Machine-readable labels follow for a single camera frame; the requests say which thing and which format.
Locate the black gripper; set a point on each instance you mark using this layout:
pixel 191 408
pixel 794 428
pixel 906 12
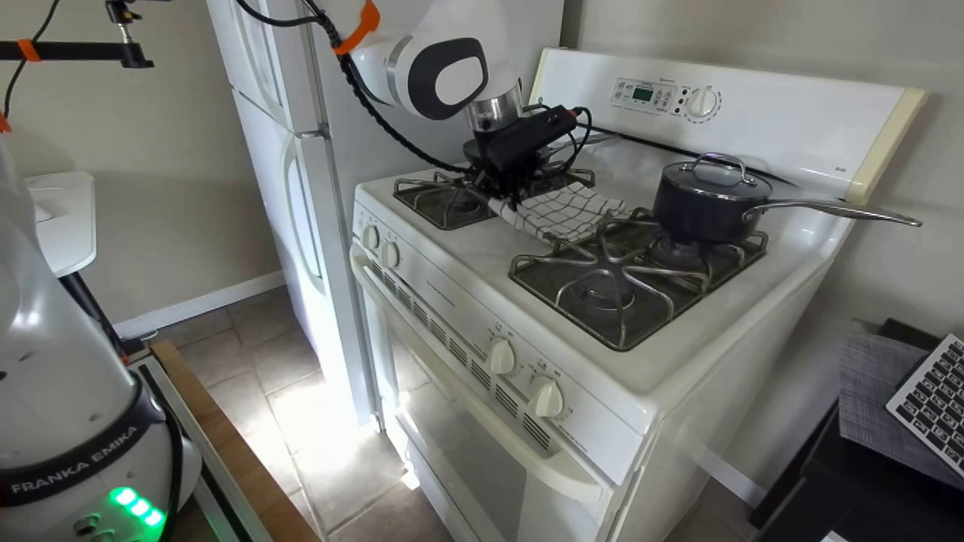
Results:
pixel 515 167

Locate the white checked tea towel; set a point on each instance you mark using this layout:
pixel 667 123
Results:
pixel 582 212

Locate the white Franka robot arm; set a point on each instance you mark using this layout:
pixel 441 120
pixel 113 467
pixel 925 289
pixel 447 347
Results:
pixel 62 403

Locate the white stove knob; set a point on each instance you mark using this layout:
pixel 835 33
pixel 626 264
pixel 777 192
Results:
pixel 502 360
pixel 373 238
pixel 392 253
pixel 550 399

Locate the white gas stove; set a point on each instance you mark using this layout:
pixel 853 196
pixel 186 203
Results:
pixel 773 289

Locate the black burner grate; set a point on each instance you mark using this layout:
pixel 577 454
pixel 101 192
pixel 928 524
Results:
pixel 441 200
pixel 605 289

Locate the black saucepan with lid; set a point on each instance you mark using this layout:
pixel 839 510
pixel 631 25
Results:
pixel 704 205

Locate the white oven timer dial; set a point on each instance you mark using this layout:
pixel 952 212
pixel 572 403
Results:
pixel 705 104

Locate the white refrigerator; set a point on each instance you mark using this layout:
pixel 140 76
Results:
pixel 301 200

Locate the wooden board edge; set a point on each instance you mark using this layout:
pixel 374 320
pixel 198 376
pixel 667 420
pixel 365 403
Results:
pixel 230 454

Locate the grey desk mat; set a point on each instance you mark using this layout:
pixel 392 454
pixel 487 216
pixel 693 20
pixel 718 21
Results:
pixel 876 403

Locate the black desk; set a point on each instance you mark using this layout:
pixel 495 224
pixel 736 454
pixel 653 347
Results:
pixel 853 502

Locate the white keyboard with dark keys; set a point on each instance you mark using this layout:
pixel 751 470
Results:
pixel 935 403

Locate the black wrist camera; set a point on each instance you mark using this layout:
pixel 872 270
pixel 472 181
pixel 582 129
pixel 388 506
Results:
pixel 523 132

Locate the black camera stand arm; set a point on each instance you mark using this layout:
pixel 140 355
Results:
pixel 80 48

